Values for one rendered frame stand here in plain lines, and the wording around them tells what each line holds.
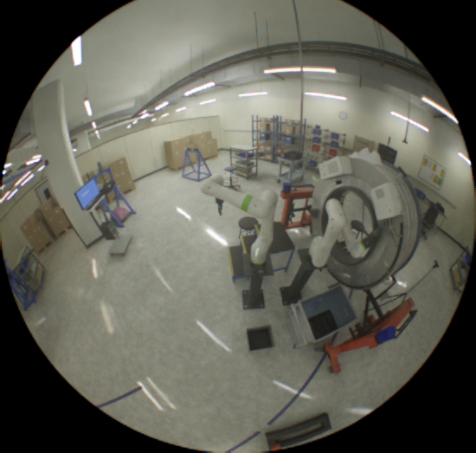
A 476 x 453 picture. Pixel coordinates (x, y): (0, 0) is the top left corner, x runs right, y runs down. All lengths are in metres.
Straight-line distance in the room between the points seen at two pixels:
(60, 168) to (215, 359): 4.45
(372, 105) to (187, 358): 7.96
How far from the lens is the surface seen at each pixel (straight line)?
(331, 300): 1.72
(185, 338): 2.21
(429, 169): 7.49
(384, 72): 4.50
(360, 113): 6.65
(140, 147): 7.53
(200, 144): 7.57
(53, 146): 4.22
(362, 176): 1.53
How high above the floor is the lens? 2.07
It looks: 37 degrees down
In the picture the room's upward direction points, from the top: 3 degrees counter-clockwise
